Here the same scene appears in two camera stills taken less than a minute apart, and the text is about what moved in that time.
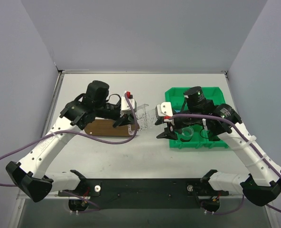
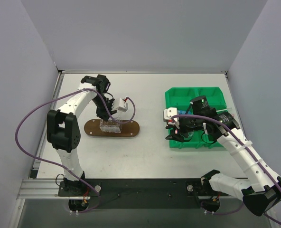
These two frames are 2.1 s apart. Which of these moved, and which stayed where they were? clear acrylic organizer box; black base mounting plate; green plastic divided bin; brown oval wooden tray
Moved: clear acrylic organizer box
Stayed: brown oval wooden tray; black base mounting plate; green plastic divided bin
